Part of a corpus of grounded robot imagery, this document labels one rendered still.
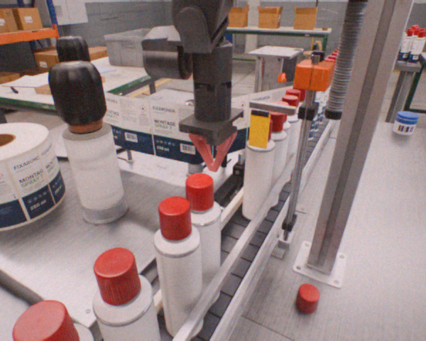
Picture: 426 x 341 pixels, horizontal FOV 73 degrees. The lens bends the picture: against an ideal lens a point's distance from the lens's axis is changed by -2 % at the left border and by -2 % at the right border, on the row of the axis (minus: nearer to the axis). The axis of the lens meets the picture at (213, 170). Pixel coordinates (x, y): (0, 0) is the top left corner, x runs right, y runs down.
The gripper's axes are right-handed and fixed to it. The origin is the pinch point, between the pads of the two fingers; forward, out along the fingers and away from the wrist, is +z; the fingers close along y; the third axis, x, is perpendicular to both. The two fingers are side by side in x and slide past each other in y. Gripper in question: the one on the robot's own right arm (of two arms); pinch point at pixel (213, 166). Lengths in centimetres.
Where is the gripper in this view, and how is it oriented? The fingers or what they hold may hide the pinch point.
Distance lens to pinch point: 50.1
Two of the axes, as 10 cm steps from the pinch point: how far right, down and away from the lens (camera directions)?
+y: -4.7, 4.5, -7.6
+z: 0.1, 8.6, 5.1
